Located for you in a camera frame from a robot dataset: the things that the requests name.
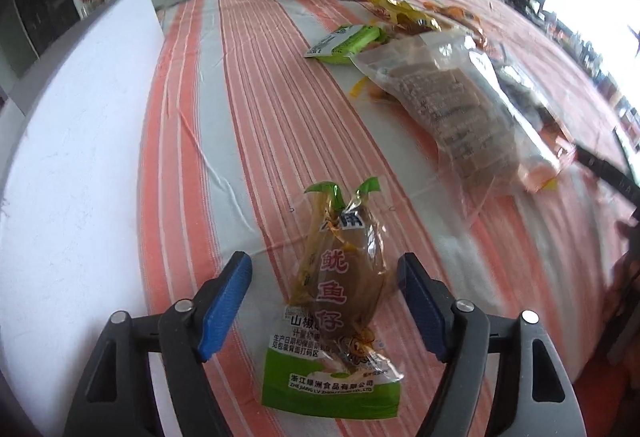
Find white board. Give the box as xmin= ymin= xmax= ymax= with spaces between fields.
xmin=0 ymin=0 xmax=167 ymax=418

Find orange striped tablecloth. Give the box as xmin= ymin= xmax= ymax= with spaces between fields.
xmin=137 ymin=0 xmax=640 ymax=437

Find clear bag of brown biscuits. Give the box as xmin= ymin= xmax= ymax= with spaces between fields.
xmin=349 ymin=29 xmax=531 ymax=230

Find black glass cabinet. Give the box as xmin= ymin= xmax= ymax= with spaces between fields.
xmin=12 ymin=0 xmax=81 ymax=65

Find small green snack packet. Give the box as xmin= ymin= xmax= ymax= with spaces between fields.
xmin=304 ymin=23 xmax=388 ymax=64

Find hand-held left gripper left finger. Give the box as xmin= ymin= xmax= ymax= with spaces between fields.
xmin=65 ymin=252 xmax=253 ymax=437

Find small orange snack packets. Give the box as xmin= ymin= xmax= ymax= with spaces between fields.
xmin=422 ymin=1 xmax=485 ymax=38

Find gold foil snack packet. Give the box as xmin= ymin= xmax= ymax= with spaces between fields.
xmin=364 ymin=0 xmax=443 ymax=36

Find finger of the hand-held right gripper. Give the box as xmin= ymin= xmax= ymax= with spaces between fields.
xmin=574 ymin=143 xmax=640 ymax=212

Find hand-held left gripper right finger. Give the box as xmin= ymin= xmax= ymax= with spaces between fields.
xmin=396 ymin=252 xmax=588 ymax=437

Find green clear squid snack packet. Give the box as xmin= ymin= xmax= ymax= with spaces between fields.
xmin=261 ymin=176 xmax=405 ymax=418

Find orange clear snack packet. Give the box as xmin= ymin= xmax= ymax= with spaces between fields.
xmin=470 ymin=37 xmax=577 ymax=195

